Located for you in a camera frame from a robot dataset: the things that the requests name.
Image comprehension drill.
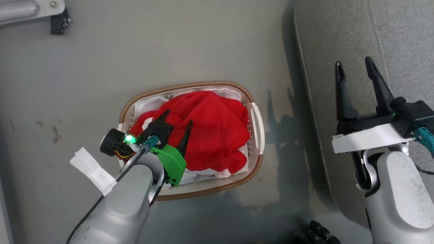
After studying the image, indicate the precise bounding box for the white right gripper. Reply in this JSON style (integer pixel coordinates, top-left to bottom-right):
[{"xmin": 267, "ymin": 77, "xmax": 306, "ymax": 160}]
[{"xmin": 332, "ymin": 56, "xmax": 416, "ymax": 155}]

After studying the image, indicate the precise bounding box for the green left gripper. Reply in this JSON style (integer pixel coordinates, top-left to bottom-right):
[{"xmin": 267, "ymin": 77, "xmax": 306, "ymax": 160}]
[{"xmin": 149, "ymin": 109, "xmax": 194, "ymax": 187}]

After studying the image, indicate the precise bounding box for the red garment with white stripes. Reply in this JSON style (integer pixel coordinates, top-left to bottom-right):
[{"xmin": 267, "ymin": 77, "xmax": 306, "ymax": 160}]
[{"xmin": 129, "ymin": 90, "xmax": 251, "ymax": 172}]

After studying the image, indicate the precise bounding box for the white cloth basket liner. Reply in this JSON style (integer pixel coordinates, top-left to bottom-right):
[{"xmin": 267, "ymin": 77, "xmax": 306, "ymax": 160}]
[{"xmin": 134, "ymin": 88, "xmax": 250, "ymax": 185}]

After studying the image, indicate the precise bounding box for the woven-rim white laundry basket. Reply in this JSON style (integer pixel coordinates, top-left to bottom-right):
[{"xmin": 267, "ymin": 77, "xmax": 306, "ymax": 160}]
[{"xmin": 118, "ymin": 81, "xmax": 265, "ymax": 201}]

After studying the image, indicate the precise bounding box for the grey fabric sofa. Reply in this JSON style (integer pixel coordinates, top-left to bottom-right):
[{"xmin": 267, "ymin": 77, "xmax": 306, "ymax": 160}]
[{"xmin": 293, "ymin": 0, "xmax": 434, "ymax": 231}]

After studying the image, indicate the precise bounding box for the black round left gripper motor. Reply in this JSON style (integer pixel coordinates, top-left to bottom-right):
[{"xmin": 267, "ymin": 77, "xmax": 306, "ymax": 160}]
[{"xmin": 99, "ymin": 129, "xmax": 127, "ymax": 157}]

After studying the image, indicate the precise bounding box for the black caster wheel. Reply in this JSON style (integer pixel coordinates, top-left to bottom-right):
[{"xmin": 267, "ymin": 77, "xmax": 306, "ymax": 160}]
[{"xmin": 50, "ymin": 8, "xmax": 71, "ymax": 36}]

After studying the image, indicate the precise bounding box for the teal left camera connector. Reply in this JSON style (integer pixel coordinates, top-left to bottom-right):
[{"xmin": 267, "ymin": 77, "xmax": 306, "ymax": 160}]
[{"xmin": 142, "ymin": 135, "xmax": 160, "ymax": 151}]

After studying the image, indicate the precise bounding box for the teal camera connector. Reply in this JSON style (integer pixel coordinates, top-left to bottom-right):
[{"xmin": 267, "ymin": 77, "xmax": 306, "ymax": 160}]
[
  {"xmin": 414, "ymin": 127, "xmax": 434, "ymax": 154},
  {"xmin": 142, "ymin": 135, "xmax": 160, "ymax": 151}
]

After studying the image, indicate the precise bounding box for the teal right camera connector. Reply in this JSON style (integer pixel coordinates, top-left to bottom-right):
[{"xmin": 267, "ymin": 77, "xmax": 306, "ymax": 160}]
[{"xmin": 414, "ymin": 127, "xmax": 434, "ymax": 154}]

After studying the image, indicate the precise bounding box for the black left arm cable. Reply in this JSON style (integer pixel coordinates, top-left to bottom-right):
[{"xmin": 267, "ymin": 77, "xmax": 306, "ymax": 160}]
[{"xmin": 66, "ymin": 149, "xmax": 148, "ymax": 244}]

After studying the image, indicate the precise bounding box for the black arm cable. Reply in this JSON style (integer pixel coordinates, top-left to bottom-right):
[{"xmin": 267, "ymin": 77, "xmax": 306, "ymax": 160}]
[
  {"xmin": 414, "ymin": 162, "xmax": 434, "ymax": 176},
  {"xmin": 66, "ymin": 149, "xmax": 148, "ymax": 244}
]

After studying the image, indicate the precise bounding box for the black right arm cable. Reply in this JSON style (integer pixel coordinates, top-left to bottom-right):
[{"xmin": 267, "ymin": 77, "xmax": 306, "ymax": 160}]
[{"xmin": 414, "ymin": 162, "xmax": 434, "ymax": 176}]

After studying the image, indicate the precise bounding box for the grey metal frame foot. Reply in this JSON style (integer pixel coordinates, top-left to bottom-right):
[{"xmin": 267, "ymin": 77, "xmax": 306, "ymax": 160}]
[{"xmin": 0, "ymin": 0, "xmax": 65, "ymax": 26}]

